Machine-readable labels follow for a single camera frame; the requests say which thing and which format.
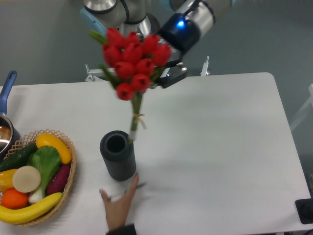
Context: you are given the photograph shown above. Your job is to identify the yellow bell pepper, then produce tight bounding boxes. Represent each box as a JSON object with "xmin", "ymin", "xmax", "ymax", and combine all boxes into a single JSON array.
[{"xmin": 0, "ymin": 169, "xmax": 17, "ymax": 192}]

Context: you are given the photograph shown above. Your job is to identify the woven wicker basket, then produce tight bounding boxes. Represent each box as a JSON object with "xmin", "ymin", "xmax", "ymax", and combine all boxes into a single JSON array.
[{"xmin": 4, "ymin": 129, "xmax": 77, "ymax": 226}]

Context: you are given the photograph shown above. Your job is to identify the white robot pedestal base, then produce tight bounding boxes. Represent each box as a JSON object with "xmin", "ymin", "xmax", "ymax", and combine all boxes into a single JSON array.
[{"xmin": 85, "ymin": 64, "xmax": 107, "ymax": 82}]

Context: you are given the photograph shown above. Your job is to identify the yellow banana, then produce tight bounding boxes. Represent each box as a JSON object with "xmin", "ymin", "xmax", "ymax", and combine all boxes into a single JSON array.
[{"xmin": 0, "ymin": 192, "xmax": 63, "ymax": 225}]

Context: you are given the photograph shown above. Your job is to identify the green bok choy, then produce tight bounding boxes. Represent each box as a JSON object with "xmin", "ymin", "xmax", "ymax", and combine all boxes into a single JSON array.
[{"xmin": 27, "ymin": 146, "xmax": 61, "ymax": 204}]

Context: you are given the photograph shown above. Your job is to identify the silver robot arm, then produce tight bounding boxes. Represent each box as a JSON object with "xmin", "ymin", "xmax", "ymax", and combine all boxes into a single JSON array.
[{"xmin": 80, "ymin": 0, "xmax": 235, "ymax": 88}]

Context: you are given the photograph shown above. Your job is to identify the black device at table edge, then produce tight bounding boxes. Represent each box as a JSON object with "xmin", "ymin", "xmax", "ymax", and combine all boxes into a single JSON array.
[{"xmin": 295, "ymin": 198, "xmax": 313, "ymax": 224}]

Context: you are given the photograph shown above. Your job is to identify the blue handled steel pot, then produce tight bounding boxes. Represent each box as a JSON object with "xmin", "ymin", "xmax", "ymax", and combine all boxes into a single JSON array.
[{"xmin": 0, "ymin": 70, "xmax": 20, "ymax": 162}]

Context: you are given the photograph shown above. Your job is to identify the green cucumber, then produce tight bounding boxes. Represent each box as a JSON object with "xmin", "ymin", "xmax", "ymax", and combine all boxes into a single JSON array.
[{"xmin": 0, "ymin": 143, "xmax": 37, "ymax": 172}]

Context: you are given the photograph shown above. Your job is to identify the orange fruit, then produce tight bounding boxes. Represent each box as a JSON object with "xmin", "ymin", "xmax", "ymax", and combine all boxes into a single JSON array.
[{"xmin": 0, "ymin": 188, "xmax": 28, "ymax": 210}]

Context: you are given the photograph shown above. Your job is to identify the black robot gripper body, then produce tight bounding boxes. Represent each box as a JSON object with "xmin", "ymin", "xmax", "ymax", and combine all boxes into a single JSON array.
[{"xmin": 145, "ymin": 36, "xmax": 188, "ymax": 89}]

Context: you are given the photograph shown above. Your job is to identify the white table leg bracket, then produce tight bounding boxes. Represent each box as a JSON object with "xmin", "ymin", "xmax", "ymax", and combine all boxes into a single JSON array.
[{"xmin": 200, "ymin": 55, "xmax": 210, "ymax": 76}]

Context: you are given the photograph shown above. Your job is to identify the red tulip bouquet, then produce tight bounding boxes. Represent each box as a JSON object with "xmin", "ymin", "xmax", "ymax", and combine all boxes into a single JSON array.
[{"xmin": 89, "ymin": 27, "xmax": 171, "ymax": 143}]

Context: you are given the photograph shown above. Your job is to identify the person's bare hand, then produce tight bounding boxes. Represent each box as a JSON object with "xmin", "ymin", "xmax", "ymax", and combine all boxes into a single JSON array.
[{"xmin": 99, "ymin": 173, "xmax": 139, "ymax": 232}]

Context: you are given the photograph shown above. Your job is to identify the yellow squash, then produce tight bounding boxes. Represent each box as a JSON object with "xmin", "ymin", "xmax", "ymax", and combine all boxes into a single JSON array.
[{"xmin": 35, "ymin": 133, "xmax": 72, "ymax": 164}]

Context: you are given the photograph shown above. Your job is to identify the dark sleeve forearm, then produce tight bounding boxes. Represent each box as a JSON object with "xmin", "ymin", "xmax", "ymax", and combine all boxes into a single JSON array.
[{"xmin": 106, "ymin": 224, "xmax": 137, "ymax": 235}]

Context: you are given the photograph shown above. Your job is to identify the dark grey ribbed vase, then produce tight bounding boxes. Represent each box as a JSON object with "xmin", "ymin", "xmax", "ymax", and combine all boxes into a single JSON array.
[{"xmin": 100, "ymin": 130, "xmax": 136, "ymax": 182}]

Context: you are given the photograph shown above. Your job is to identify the beige round disc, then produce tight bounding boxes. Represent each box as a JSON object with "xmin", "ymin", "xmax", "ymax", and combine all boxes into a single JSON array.
[{"xmin": 12, "ymin": 166, "xmax": 41, "ymax": 193}]

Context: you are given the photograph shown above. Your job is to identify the purple sweet potato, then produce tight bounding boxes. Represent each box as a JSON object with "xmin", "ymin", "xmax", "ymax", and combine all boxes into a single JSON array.
[{"xmin": 46, "ymin": 164, "xmax": 70, "ymax": 195}]

